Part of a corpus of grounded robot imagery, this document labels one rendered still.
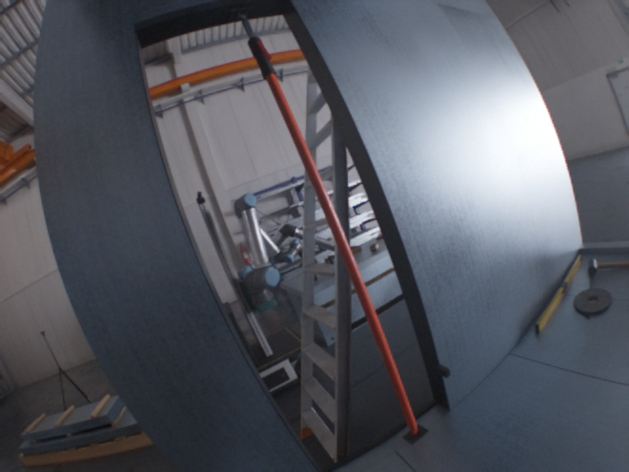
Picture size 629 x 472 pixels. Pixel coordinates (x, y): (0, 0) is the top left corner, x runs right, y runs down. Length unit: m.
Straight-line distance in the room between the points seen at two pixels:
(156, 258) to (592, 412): 1.43
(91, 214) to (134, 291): 0.24
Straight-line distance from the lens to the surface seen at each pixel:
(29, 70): 9.35
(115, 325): 0.79
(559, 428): 1.13
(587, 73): 10.30
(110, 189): 0.79
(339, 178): 1.21
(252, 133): 8.04
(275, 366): 2.35
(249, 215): 2.09
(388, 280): 3.15
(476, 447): 1.11
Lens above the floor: 1.30
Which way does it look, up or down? 4 degrees down
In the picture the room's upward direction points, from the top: 22 degrees counter-clockwise
